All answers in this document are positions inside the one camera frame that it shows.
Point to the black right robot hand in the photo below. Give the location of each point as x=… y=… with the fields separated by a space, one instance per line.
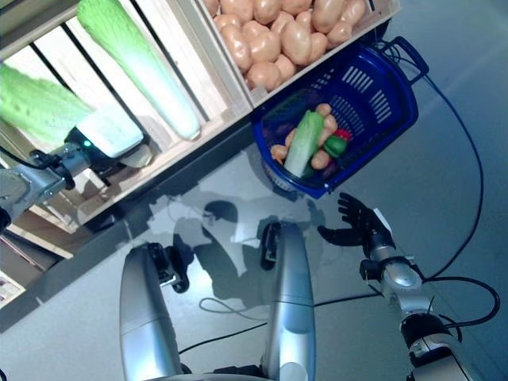
x=365 y=230

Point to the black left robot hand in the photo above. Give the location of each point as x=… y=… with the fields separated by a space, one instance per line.
x=111 y=135

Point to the green white napa cabbage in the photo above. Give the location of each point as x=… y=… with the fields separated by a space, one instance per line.
x=139 y=67
x=303 y=143
x=35 y=103

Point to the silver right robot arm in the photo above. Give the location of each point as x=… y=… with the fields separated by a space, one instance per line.
x=401 y=278

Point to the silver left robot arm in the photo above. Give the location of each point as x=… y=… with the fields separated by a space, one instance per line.
x=24 y=186

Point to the blue plastic shopping basket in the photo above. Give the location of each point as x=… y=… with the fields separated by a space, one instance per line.
x=401 y=111

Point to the green bell pepper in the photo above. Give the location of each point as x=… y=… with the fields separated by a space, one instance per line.
x=335 y=146

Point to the wooden slatted cabbage crate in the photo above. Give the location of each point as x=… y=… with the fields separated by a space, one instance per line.
x=206 y=131

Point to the black right robot foot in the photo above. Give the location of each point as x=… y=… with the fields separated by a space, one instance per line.
x=270 y=246

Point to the black robot foot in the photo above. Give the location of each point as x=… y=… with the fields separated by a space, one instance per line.
x=270 y=246
x=174 y=270

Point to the red bell pepper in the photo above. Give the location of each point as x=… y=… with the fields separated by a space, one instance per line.
x=344 y=134

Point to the wooden vegetable display shelf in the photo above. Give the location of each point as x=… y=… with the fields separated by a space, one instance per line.
x=43 y=238

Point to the dark purple vegetable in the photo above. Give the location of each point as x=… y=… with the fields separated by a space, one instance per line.
x=283 y=130

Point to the black left robot foot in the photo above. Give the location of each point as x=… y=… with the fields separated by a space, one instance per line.
x=174 y=270

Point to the wooden potato crate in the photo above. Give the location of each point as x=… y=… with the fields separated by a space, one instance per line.
x=260 y=97

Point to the grey robot torso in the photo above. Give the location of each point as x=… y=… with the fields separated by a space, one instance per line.
x=222 y=375

